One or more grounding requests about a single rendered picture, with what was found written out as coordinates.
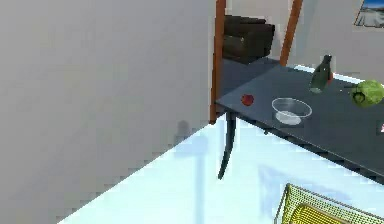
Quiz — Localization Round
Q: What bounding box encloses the dark brown armchair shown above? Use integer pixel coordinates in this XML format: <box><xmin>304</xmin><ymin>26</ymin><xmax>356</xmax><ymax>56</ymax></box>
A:
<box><xmin>222</xmin><ymin>14</ymin><xmax>276</xmax><ymax>65</ymax></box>

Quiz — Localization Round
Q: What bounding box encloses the red apple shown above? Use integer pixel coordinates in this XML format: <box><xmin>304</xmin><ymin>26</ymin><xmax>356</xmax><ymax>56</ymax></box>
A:
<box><xmin>241</xmin><ymin>93</ymin><xmax>255</xmax><ymax>107</ymax></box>

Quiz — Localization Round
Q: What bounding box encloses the clear glass bowl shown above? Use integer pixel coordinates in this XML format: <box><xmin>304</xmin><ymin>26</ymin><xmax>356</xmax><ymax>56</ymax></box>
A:
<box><xmin>271</xmin><ymin>97</ymin><xmax>313</xmax><ymax>126</ymax></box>

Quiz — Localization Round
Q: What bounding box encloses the dark green bottle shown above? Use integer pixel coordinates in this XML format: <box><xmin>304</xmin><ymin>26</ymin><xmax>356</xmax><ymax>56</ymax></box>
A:
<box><xmin>308</xmin><ymin>54</ymin><xmax>333</xmax><ymax>95</ymax></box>

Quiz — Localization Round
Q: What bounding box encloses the dark grey table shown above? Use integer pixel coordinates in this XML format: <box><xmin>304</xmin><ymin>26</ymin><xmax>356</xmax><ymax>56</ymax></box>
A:
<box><xmin>215</xmin><ymin>64</ymin><xmax>384</xmax><ymax>185</ymax></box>

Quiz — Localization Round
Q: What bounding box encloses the yellow mesh chair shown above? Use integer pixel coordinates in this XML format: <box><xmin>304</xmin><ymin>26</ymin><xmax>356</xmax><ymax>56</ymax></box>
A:
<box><xmin>273</xmin><ymin>182</ymin><xmax>384</xmax><ymax>224</ymax></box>

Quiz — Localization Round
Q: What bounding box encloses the green lettuce head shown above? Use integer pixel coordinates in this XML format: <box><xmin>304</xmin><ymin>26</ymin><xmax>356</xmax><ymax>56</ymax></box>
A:
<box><xmin>349</xmin><ymin>79</ymin><xmax>384</xmax><ymax>109</ymax></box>

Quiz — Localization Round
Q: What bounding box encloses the brown wooden door frame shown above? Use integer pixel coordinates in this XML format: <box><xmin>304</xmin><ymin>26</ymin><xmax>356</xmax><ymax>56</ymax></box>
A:
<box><xmin>209</xmin><ymin>0</ymin><xmax>304</xmax><ymax>125</ymax></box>

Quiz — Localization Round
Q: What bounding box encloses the framed wall picture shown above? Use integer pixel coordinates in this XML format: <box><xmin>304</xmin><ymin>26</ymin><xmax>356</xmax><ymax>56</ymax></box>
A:
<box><xmin>353</xmin><ymin>0</ymin><xmax>384</xmax><ymax>29</ymax></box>

